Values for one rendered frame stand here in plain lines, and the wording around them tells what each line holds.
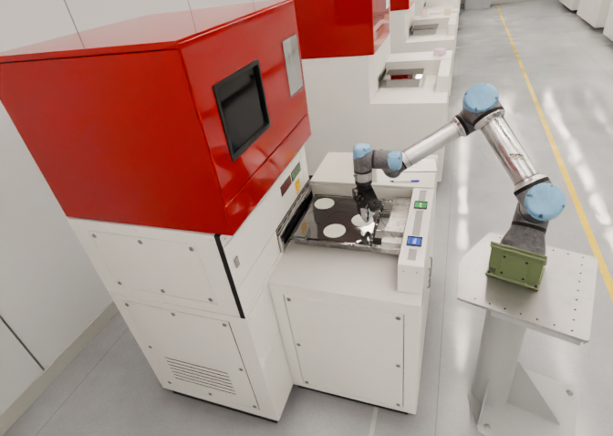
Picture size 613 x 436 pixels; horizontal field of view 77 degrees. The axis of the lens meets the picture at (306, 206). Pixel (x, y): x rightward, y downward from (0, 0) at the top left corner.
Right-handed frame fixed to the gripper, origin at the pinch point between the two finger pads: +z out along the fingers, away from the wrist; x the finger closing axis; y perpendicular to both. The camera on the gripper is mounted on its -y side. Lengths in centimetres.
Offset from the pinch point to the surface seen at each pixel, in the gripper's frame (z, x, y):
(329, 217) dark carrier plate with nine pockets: 3.9, 12.9, 15.3
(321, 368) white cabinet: 66, 34, -18
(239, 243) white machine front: -18, 56, -17
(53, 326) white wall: 65, 178, 67
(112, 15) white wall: -85, 102, 178
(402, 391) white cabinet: 69, 3, -39
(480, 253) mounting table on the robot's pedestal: 11.7, -38.9, -26.5
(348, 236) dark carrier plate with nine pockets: 3.9, 9.9, -2.4
